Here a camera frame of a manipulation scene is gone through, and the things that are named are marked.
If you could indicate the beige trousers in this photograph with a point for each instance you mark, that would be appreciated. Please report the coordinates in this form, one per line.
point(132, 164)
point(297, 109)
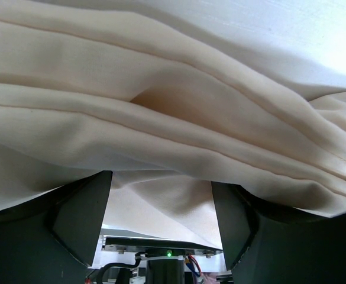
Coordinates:
point(83, 90)

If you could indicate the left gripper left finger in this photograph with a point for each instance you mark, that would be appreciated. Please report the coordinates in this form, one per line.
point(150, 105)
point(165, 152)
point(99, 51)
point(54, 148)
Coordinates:
point(52, 238)

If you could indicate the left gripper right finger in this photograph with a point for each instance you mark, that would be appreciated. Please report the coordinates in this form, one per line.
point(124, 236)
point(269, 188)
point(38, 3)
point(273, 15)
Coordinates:
point(265, 242)

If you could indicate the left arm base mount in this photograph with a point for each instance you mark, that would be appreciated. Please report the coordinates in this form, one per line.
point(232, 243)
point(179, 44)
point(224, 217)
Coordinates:
point(132, 259)

